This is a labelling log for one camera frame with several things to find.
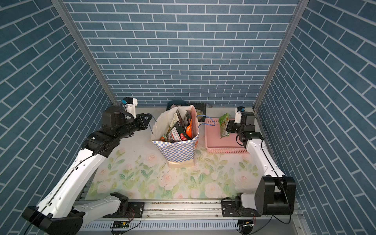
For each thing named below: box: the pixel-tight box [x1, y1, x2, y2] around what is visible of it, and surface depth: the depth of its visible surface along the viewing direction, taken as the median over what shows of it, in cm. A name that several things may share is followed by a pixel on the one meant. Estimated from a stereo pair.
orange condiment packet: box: [185, 118, 193, 139], surface depth 78 cm
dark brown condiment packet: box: [164, 112, 180, 139], surface depth 91 cm
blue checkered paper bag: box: [151, 105, 200, 169], surface depth 78 cm
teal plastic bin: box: [166, 99, 188, 111], surface depth 121 cm
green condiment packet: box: [218, 112, 230, 139], surface depth 93 cm
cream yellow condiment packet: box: [166, 120, 192, 143], surface depth 80 cm
